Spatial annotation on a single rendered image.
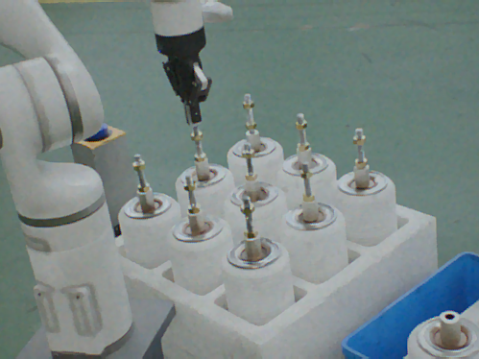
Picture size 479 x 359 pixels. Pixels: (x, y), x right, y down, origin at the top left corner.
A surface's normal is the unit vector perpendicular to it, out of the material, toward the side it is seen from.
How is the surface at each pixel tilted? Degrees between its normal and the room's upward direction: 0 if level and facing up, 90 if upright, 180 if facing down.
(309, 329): 90
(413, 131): 0
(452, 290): 88
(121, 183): 90
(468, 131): 0
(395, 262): 90
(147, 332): 0
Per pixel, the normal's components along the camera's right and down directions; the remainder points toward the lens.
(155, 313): -0.13, -0.87
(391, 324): 0.66, 0.24
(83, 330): -0.29, 0.48
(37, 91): 0.29, -0.25
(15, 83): 0.18, -0.49
